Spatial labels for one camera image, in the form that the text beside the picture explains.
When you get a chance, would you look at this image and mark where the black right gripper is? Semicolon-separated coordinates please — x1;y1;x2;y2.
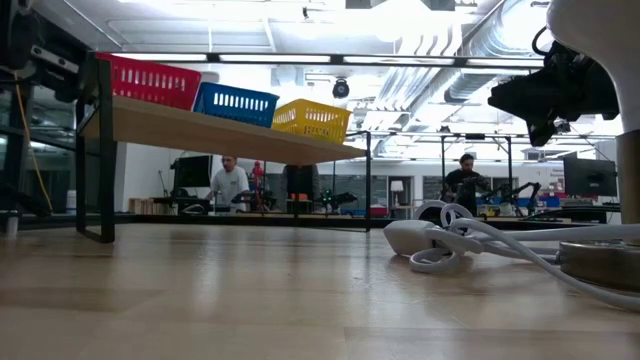
487;42;619;148

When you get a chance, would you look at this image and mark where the yellow plastic basket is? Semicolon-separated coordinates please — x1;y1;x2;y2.
271;98;353;145

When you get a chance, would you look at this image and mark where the blue plastic basket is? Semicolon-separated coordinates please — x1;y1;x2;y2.
193;81;280;129

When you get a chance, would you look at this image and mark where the wooden desk shelf riser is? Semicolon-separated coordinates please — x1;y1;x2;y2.
74;52;374;245

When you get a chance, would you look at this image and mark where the red plastic basket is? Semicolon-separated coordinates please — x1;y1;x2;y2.
94;52;203;112

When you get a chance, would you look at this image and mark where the person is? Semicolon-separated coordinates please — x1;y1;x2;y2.
442;153;492;216
281;163;322;214
206;155;250;214
251;159;267;191

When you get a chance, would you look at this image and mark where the black computer monitor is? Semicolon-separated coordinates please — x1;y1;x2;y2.
172;154;215;190
563;157;618;197

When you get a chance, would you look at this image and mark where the white mushroom table lamp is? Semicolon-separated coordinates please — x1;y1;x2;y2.
546;0;640;292

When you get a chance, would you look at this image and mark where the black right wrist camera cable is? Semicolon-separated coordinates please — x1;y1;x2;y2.
530;25;551;57

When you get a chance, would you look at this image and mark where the black metal table frame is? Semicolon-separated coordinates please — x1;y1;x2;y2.
0;212;621;232

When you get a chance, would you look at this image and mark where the yellow hanging cable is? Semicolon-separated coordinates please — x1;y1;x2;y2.
14;82;54;211

